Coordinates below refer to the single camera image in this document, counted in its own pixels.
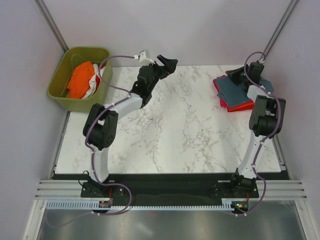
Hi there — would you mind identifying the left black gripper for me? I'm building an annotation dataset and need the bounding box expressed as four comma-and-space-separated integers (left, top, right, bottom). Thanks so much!
147, 55, 178, 93

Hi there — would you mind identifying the blue-grey t-shirt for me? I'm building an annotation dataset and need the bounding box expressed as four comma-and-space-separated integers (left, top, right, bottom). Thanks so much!
212, 75, 274, 112

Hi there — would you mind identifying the magenta t-shirt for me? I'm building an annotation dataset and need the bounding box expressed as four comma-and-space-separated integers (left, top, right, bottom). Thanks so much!
212, 79, 255, 108

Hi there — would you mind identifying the orange t-shirt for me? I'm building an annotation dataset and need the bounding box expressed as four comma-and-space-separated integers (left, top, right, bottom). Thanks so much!
228, 99, 255, 113
67, 61, 96, 99

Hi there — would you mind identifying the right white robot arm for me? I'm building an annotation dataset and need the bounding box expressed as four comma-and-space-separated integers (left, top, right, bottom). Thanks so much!
226, 61, 287, 197

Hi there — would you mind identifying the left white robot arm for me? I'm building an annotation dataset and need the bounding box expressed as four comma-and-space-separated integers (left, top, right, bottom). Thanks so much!
82, 50, 178, 197

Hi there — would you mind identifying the white and red t-shirt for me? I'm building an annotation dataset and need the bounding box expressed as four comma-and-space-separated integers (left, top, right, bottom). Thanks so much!
82, 63, 101, 99

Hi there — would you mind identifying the orange t-shirt in bin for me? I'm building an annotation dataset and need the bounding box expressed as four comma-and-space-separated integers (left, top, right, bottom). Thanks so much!
67, 61, 96, 99

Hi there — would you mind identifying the olive green plastic bin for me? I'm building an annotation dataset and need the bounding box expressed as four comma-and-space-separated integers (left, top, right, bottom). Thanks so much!
47, 46, 110, 113

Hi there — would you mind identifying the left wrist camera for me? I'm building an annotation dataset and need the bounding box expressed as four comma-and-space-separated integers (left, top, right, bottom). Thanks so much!
133, 49, 155, 66

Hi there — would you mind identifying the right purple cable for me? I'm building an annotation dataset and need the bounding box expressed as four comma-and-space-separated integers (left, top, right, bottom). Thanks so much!
232, 51, 282, 218

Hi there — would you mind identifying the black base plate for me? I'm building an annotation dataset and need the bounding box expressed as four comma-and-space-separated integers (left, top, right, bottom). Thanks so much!
53, 170, 290, 206

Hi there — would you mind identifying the white slotted cable duct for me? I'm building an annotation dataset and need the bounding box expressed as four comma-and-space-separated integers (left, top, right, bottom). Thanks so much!
45, 200, 234, 211

